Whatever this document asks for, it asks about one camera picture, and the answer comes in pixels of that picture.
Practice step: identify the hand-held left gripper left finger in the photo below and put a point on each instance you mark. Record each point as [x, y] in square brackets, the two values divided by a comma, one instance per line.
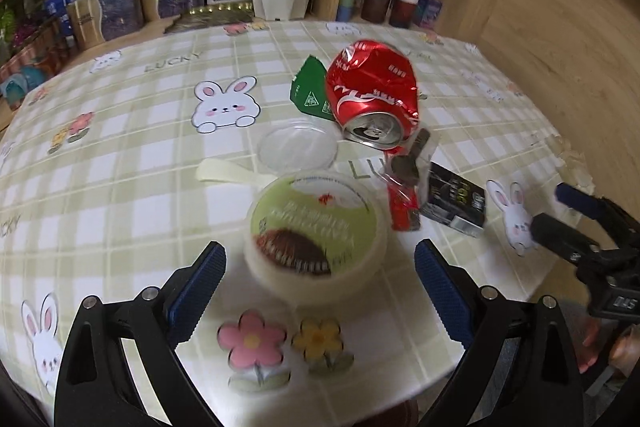
[197, 292]

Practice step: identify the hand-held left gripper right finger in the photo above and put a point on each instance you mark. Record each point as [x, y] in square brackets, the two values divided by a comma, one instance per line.
[442, 292]

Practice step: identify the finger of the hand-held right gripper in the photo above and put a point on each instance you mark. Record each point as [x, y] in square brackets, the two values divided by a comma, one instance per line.
[580, 199]
[560, 237]

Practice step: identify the white plastic strip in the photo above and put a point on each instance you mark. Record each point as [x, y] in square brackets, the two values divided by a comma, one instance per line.
[225, 172]

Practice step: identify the round tub with green lid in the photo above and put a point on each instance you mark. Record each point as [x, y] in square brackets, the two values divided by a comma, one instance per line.
[310, 227]

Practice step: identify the clear plastic lid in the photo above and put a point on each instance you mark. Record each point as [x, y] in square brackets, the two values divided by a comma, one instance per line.
[295, 147]

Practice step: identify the crushed red soda can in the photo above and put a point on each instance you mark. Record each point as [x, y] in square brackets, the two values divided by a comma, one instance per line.
[370, 87]

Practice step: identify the green triangular wrapper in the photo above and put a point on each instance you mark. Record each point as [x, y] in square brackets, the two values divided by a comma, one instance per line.
[310, 89]

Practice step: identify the person's right hand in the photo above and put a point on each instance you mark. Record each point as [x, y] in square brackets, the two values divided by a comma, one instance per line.
[590, 347]

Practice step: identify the small light blue box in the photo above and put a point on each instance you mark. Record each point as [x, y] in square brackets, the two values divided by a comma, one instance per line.
[430, 14]

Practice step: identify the red cup with white rim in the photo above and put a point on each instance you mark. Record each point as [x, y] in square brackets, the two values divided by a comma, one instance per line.
[403, 9]

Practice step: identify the gold decorative tray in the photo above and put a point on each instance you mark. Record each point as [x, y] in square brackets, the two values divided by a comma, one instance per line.
[215, 14]

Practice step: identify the dark red glass cup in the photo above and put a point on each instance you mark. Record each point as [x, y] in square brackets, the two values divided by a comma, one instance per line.
[376, 7]

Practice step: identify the patterned tin box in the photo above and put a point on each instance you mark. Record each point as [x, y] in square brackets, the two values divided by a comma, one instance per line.
[30, 62]

